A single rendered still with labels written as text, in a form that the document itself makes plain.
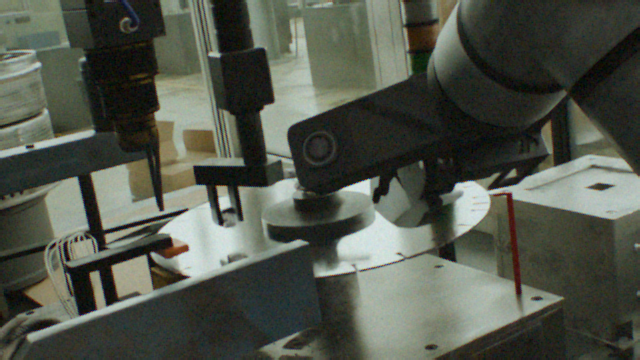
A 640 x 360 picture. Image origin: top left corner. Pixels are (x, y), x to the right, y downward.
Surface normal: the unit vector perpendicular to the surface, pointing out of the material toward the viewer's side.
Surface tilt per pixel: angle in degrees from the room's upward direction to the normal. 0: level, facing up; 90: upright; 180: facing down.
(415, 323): 0
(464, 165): 56
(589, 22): 86
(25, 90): 90
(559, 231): 90
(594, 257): 90
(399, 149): 62
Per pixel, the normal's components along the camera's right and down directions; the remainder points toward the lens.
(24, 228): 0.84, 0.00
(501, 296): -0.15, -0.96
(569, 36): -0.71, 0.36
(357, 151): -0.34, -0.18
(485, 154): 0.18, -0.37
